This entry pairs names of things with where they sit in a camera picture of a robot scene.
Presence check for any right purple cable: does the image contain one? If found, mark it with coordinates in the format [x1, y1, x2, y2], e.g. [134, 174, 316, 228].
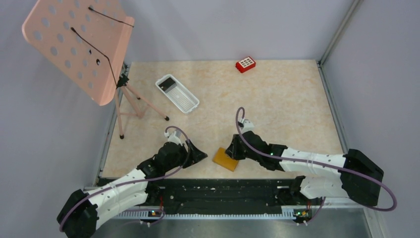
[235, 107, 398, 212]

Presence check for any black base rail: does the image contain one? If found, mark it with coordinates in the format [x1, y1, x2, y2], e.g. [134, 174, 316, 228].
[140, 178, 321, 215]

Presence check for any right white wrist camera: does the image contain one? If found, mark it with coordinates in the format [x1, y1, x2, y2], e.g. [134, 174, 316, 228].
[238, 119, 255, 134]

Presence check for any white plastic basket tray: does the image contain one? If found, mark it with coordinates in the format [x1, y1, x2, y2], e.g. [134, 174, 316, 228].
[155, 74, 200, 114]

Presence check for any aluminium frame rail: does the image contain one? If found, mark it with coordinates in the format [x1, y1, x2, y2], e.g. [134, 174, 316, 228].
[317, 0, 363, 153]

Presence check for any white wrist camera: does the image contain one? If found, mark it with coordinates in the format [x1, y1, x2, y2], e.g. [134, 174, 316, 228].
[164, 129, 183, 145]
[238, 119, 255, 134]

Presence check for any red box with grid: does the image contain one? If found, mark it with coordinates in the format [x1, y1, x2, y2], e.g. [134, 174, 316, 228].
[235, 56, 257, 73]

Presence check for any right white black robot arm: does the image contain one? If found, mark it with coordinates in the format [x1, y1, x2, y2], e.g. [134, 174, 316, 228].
[225, 131, 384, 206]

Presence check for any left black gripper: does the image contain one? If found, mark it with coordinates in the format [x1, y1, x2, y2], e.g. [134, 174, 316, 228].
[164, 139, 207, 172]

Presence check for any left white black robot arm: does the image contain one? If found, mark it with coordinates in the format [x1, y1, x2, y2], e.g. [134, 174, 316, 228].
[57, 139, 208, 238]

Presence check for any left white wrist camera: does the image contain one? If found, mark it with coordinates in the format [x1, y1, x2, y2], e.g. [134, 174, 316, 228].
[164, 129, 183, 145]

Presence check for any black card in basket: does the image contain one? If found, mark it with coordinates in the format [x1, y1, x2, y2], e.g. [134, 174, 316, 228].
[159, 77, 177, 93]

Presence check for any pink perforated music stand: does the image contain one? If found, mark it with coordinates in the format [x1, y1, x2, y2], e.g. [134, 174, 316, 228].
[22, 0, 170, 140]

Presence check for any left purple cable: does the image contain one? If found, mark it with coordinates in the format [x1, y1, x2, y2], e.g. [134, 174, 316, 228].
[59, 125, 192, 233]

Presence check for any purple cable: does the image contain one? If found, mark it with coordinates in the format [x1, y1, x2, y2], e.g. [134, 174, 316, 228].
[235, 107, 398, 212]
[59, 125, 192, 233]

